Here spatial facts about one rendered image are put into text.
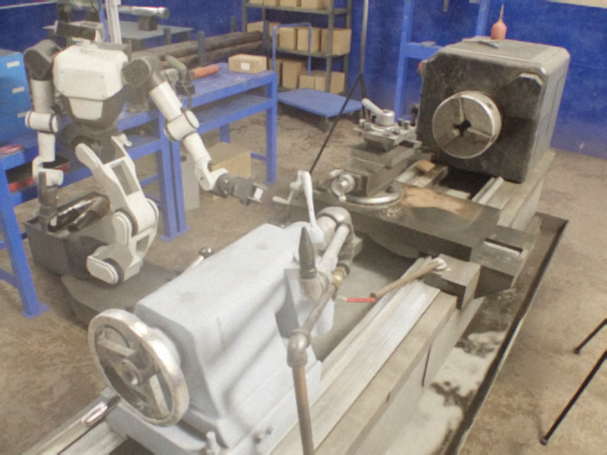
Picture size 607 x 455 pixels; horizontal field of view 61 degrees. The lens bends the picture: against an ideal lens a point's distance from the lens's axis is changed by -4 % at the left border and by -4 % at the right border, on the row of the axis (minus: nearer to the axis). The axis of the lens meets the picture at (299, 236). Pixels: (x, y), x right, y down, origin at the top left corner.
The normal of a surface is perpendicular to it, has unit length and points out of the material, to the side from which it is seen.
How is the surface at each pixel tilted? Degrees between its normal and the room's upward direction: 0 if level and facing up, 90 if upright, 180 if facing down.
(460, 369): 0
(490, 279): 90
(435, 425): 0
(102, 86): 94
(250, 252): 0
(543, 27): 90
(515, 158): 90
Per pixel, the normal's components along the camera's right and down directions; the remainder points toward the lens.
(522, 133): -0.55, 0.40
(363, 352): 0.03, -0.87
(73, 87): -0.03, 0.55
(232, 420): 0.74, -0.16
